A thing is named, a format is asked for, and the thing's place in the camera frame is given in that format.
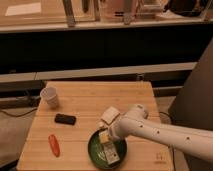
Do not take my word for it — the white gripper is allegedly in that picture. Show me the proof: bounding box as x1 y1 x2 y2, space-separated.
98 106 120 129

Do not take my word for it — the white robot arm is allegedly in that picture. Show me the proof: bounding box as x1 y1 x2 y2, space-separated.
99 104 213 163

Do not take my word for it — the green ceramic bowl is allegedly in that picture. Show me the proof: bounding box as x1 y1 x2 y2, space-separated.
88 131 127 170

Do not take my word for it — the black phone-like block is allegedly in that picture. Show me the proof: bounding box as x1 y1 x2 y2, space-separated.
55 114 76 125

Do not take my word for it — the orange carrot toy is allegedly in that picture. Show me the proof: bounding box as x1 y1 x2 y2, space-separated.
48 134 60 157

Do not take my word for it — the white paper cup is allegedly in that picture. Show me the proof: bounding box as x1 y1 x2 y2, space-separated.
40 87 59 109

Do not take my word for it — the dark cabinet at right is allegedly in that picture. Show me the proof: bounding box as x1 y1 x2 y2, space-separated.
168 39 213 171

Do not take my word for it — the black cable on floor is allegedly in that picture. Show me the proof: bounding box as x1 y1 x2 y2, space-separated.
0 107 38 118

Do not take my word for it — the long wooden bench rail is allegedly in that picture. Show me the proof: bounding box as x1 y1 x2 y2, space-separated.
0 62 196 83

